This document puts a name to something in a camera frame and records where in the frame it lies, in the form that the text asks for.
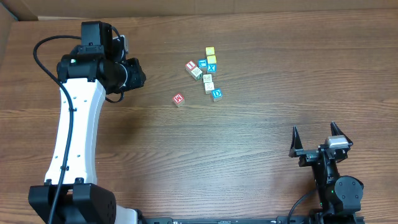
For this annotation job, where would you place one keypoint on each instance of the wooden block green side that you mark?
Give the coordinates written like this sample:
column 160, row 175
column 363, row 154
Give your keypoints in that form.
column 207, row 78

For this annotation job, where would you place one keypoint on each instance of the upper yellow block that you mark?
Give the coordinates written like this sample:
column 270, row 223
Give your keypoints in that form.
column 210, row 51

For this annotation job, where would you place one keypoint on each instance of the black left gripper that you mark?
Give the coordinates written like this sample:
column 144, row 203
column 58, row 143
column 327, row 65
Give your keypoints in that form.
column 137, row 79

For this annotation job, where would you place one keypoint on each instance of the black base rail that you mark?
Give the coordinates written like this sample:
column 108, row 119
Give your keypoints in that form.
column 278, row 220

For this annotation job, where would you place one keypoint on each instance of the red letter I block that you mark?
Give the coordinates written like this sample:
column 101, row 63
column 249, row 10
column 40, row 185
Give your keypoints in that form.
column 189, row 66

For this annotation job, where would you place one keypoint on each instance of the lower yellow block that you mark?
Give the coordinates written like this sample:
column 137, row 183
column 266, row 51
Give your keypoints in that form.
column 211, row 59

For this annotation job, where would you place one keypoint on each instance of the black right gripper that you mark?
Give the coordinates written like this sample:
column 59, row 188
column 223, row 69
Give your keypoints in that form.
column 307, row 154

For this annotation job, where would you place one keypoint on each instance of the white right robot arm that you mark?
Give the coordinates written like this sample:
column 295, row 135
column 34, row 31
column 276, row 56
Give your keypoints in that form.
column 340, row 195

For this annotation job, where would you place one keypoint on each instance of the blue letter X block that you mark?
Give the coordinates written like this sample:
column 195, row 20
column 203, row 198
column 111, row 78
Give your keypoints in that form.
column 211, row 68

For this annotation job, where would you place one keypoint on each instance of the wooden patterned picture block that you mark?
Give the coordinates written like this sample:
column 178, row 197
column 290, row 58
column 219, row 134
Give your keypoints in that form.
column 196, row 73

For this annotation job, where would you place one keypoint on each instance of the red letter M block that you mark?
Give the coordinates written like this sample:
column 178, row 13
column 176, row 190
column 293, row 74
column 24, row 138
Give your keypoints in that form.
column 178, row 99

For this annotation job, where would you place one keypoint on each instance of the blue letter L block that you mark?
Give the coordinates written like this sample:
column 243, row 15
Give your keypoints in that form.
column 202, row 63

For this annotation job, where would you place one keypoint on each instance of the blue letter D block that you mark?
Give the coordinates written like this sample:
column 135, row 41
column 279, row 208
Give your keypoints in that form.
column 217, row 94

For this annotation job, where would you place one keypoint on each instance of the yellow block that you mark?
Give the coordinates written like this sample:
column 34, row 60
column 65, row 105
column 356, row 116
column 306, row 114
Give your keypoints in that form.
column 210, row 51
column 211, row 59

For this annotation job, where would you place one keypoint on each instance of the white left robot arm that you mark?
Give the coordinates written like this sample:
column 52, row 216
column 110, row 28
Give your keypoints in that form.
column 94, row 69

